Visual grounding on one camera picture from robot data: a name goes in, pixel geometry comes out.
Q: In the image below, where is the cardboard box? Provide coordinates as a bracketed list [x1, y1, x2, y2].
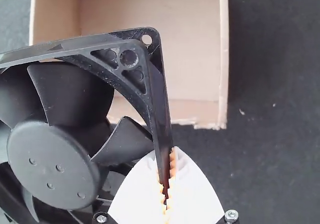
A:
[29, 0, 230, 130]

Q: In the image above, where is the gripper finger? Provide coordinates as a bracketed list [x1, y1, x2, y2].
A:
[164, 145, 240, 224]
[92, 151, 167, 224]

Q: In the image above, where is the black square fan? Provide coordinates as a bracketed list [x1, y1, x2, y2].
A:
[0, 26, 176, 224]

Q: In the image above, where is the black mat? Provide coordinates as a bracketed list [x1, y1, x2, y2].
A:
[0, 0, 320, 224]

